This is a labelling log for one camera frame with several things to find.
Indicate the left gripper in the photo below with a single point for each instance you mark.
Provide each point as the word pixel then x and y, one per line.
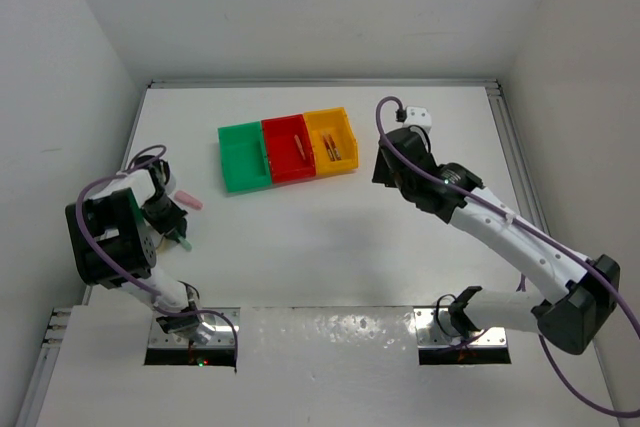
pixel 173 226

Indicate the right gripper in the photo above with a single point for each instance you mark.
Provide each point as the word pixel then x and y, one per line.
pixel 382 173

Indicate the red gel pen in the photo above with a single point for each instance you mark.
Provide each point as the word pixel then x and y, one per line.
pixel 336 152

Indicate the pink gel pen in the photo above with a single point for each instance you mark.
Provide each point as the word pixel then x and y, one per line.
pixel 328 146

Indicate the orange pen cap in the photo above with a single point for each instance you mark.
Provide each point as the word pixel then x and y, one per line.
pixel 300 147

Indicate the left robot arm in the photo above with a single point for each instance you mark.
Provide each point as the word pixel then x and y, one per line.
pixel 111 236

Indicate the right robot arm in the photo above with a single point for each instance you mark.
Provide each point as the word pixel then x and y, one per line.
pixel 568 307

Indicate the yellow plastic bin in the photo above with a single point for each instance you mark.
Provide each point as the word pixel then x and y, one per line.
pixel 335 122

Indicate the green plastic bin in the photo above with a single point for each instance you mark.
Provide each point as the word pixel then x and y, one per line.
pixel 243 157

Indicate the red plastic bin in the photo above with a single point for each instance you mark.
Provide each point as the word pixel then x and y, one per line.
pixel 285 162

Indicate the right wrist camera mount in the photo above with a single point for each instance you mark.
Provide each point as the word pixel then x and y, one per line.
pixel 413 116

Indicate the left base plate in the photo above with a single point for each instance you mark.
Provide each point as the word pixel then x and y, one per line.
pixel 205 331

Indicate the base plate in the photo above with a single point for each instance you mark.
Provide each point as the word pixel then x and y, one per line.
pixel 205 331
pixel 434 332

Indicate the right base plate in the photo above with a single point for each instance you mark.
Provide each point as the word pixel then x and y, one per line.
pixel 434 332

